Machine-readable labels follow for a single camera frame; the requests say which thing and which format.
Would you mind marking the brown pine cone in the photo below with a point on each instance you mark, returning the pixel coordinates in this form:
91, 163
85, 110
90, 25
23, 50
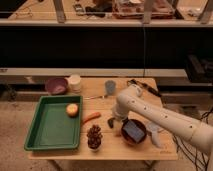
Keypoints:
94, 137

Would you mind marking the purple bowl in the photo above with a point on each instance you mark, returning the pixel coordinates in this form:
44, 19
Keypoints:
56, 86

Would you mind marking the wooden table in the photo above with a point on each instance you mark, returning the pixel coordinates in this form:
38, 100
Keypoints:
112, 147

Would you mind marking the orange carrot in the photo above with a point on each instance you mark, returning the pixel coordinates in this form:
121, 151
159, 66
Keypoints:
91, 116

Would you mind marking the white cup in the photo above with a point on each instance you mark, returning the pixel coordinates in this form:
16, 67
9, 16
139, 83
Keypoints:
75, 82

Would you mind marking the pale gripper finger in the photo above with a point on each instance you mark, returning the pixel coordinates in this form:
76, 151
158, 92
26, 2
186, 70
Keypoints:
117, 128

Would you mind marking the yellow apple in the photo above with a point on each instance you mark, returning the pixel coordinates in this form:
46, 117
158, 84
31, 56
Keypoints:
72, 110

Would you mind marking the green plastic tray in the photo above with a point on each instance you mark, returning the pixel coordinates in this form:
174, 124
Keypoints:
51, 127

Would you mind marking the blue sponge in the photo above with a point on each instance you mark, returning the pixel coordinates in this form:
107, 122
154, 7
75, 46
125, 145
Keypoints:
134, 130

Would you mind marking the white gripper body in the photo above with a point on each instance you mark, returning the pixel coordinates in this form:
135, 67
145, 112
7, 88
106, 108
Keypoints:
120, 117

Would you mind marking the black handled tool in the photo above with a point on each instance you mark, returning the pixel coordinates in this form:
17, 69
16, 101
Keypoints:
144, 86

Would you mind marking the black eraser block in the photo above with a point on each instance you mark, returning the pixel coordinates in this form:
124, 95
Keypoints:
111, 122

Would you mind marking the grey blue cup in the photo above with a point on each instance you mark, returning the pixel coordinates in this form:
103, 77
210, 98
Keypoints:
110, 87

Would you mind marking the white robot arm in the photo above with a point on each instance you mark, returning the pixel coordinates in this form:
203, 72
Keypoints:
195, 132

